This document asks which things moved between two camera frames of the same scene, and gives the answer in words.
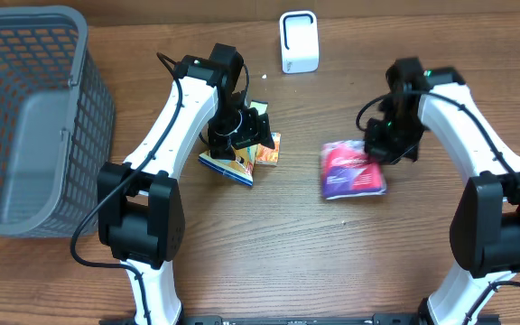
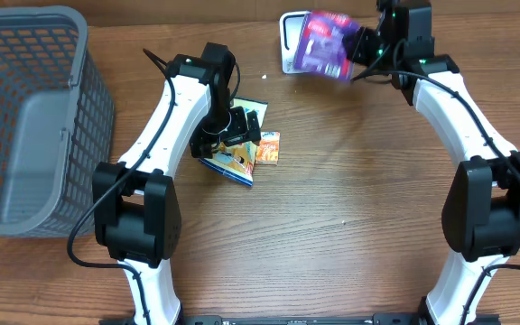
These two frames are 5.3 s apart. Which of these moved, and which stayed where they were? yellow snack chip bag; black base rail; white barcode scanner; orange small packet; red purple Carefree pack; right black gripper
Moved: right black gripper; red purple Carefree pack
Stayed: yellow snack chip bag; orange small packet; white barcode scanner; black base rail
